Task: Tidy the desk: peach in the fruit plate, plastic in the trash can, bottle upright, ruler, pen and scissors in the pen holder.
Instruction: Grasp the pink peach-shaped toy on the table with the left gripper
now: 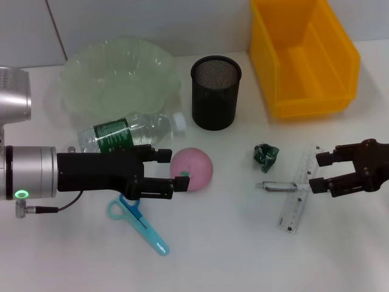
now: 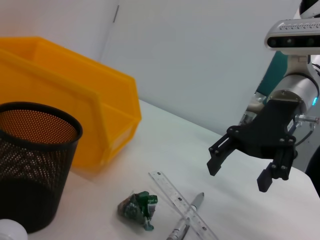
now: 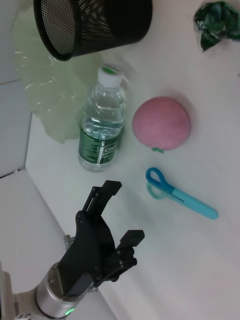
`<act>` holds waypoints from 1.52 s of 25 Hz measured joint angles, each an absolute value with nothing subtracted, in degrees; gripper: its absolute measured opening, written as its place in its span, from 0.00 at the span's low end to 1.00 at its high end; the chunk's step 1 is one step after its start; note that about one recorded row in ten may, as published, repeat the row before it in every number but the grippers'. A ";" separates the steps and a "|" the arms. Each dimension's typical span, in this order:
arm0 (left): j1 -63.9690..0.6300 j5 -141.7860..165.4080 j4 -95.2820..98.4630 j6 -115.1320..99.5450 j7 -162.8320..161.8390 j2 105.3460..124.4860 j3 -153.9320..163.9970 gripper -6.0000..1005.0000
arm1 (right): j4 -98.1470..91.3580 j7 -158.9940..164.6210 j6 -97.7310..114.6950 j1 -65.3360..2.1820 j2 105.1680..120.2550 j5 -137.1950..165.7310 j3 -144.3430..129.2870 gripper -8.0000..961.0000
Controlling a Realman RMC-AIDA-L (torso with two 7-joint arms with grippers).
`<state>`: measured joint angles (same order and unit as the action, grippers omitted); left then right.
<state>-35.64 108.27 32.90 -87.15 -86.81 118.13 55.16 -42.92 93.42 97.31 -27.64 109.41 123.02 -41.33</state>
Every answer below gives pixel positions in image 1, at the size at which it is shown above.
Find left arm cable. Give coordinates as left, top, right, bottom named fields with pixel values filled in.
left=15, top=190, right=83, bottom=218

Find clear water bottle green label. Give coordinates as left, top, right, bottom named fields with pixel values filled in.
left=77, top=111, right=187, bottom=155

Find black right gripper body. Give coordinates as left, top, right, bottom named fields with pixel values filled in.
left=328, top=139, right=389, bottom=198

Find pink toy peach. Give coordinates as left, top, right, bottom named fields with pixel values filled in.
left=170, top=147, right=214, bottom=193

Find blue scissors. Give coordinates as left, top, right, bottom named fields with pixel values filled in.
left=106, top=194, right=170, bottom=257

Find yellow plastic bin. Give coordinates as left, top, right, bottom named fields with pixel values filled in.
left=250, top=0, right=361, bottom=119

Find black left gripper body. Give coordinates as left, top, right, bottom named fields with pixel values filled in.
left=57, top=144, right=176, bottom=201

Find green plastic wrapper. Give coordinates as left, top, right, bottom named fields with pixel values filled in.
left=253, top=142, right=280, bottom=174

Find green glass fruit plate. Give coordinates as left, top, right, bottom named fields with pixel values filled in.
left=58, top=36, right=182, bottom=119

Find grey white pen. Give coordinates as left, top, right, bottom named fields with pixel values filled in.
left=255, top=181, right=312, bottom=193

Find black mesh pen holder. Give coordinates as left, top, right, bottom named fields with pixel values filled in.
left=190, top=55, right=243, bottom=131

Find transparent plastic ruler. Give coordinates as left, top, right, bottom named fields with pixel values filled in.
left=276, top=144, right=323, bottom=234

